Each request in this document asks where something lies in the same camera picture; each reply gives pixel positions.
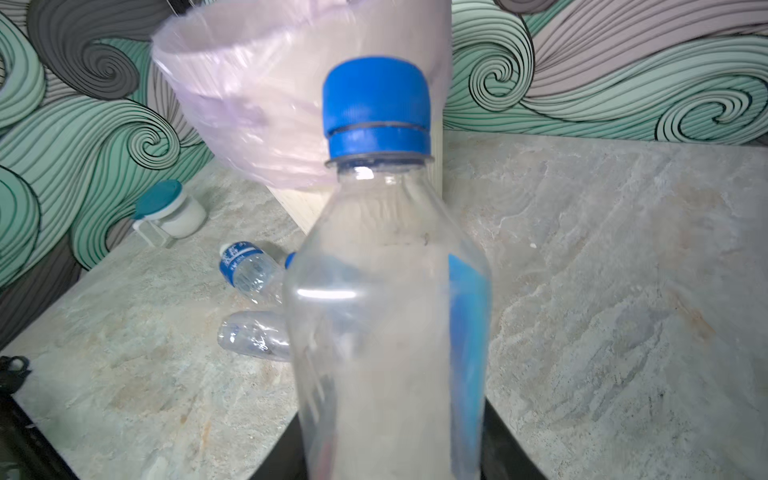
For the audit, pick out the crushed purple label bottle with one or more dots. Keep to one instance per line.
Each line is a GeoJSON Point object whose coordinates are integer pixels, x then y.
{"type": "Point", "coordinates": [259, 334]}

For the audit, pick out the light blue label bottle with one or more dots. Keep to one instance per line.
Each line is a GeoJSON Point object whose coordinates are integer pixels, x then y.
{"type": "Point", "coordinates": [289, 259]}

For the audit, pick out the pink plastic bin liner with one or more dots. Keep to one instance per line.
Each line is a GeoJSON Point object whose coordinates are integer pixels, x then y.
{"type": "Point", "coordinates": [249, 74]}

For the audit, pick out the blue mountain label bottle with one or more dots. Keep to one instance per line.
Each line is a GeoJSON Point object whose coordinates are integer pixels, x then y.
{"type": "Point", "coordinates": [388, 300]}

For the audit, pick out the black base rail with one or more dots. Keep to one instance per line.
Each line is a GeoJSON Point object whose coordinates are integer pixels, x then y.
{"type": "Point", "coordinates": [25, 452]}

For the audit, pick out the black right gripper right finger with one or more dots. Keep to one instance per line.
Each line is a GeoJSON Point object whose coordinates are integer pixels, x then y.
{"type": "Point", "coordinates": [502, 457]}

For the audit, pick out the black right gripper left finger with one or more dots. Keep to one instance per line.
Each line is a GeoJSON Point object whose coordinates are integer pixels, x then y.
{"type": "Point", "coordinates": [286, 460]}

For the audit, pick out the blue Chinese label water bottle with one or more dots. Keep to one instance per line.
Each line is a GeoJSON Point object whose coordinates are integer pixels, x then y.
{"type": "Point", "coordinates": [252, 272]}

